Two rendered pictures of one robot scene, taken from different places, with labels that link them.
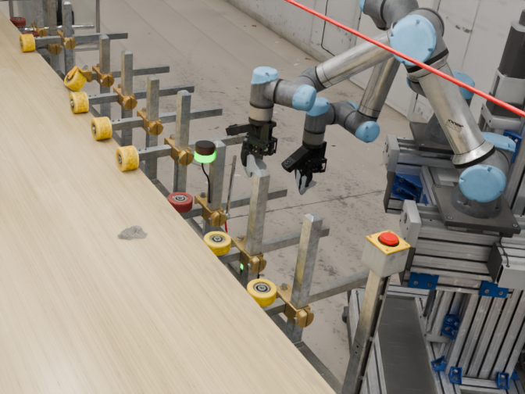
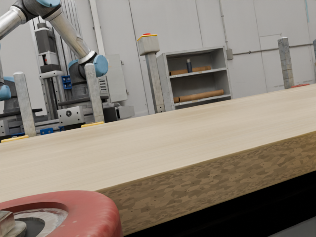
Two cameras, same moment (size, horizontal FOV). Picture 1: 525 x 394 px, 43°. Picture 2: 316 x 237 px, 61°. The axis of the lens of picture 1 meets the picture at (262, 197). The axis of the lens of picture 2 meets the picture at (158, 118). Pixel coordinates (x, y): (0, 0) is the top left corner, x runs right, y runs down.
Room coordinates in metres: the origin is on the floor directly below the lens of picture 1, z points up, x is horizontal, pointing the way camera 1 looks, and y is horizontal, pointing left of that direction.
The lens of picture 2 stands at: (0.93, 0.84, 0.94)
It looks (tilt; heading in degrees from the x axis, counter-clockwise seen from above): 3 degrees down; 285
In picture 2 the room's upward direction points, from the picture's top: 10 degrees counter-clockwise
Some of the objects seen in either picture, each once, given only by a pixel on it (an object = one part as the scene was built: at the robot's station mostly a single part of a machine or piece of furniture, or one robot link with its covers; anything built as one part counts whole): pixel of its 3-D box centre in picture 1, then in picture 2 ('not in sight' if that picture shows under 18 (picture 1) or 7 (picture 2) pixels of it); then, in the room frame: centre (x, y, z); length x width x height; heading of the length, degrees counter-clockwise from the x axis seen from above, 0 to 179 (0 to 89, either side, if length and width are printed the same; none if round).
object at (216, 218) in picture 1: (208, 210); not in sight; (1.85, 0.17, 0.85); 0.13 x 0.06 x 0.05; 35
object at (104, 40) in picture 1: (105, 90); not in sight; (2.65, 0.73, 0.89); 0.03 x 0.03 x 0.48; 35
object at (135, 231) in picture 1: (132, 230); not in sight; (1.58, 0.36, 0.91); 0.09 x 0.07 x 0.02; 118
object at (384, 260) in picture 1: (384, 255); (148, 45); (1.22, -0.28, 1.18); 0.07 x 0.07 x 0.08; 35
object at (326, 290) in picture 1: (316, 294); not in sight; (1.52, -0.19, 0.82); 0.43 x 0.03 x 0.04; 125
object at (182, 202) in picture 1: (179, 211); not in sight; (1.81, 0.26, 0.85); 0.08 x 0.08 x 0.11
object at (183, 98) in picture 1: (180, 155); not in sight; (2.04, 0.30, 0.94); 0.03 x 0.03 x 0.48; 35
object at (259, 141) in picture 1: (259, 136); not in sight; (1.86, 0.03, 1.13); 0.09 x 0.08 x 0.12; 55
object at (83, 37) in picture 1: (78, 37); not in sight; (3.13, 0.99, 0.95); 0.50 x 0.04 x 0.04; 125
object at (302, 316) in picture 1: (292, 306); not in sight; (1.45, -0.12, 0.82); 0.13 x 0.06 x 0.05; 35
